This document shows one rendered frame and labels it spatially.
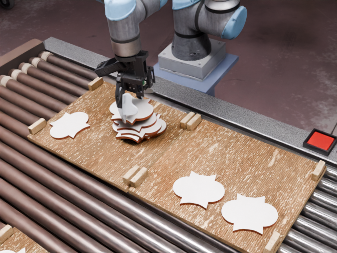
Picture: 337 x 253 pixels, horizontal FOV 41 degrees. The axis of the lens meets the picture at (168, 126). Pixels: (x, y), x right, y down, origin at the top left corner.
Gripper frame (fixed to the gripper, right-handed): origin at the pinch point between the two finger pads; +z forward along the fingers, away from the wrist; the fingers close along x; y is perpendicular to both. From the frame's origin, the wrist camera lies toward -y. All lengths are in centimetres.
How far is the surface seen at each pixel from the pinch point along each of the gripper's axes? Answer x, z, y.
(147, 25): 215, 105, -119
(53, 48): 37, 12, -59
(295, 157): 6.6, 10.0, 46.7
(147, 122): 0.5, 4.2, 4.6
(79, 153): -13.4, 9.8, -11.7
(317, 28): 250, 105, 15
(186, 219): -23.6, 9.8, 27.2
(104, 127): -0.6, 9.9, -11.0
